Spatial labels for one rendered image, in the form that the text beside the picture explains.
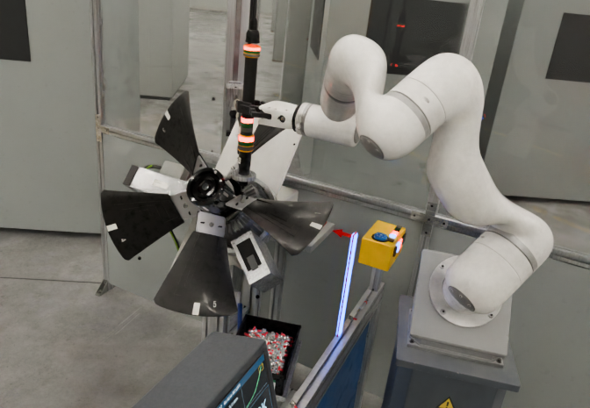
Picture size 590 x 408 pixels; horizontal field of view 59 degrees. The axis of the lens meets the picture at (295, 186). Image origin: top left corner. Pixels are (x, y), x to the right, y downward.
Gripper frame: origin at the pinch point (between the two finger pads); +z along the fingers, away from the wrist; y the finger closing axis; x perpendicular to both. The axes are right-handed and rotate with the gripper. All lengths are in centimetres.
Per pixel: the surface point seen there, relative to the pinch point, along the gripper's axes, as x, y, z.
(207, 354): -23, -64, -32
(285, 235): -29.8, -8.1, -18.6
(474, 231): -48, 71, -60
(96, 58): -14, 70, 127
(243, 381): -23, -65, -40
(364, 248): -43, 21, -33
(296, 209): -26.9, 2.7, -16.1
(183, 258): -41.4, -17.3, 7.2
